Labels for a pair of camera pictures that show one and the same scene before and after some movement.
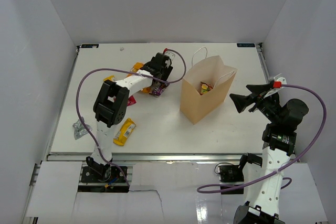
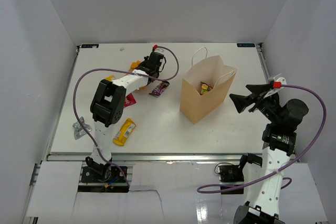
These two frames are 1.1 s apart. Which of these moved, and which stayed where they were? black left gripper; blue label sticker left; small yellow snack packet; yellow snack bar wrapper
Moved: black left gripper
Stayed: blue label sticker left; small yellow snack packet; yellow snack bar wrapper
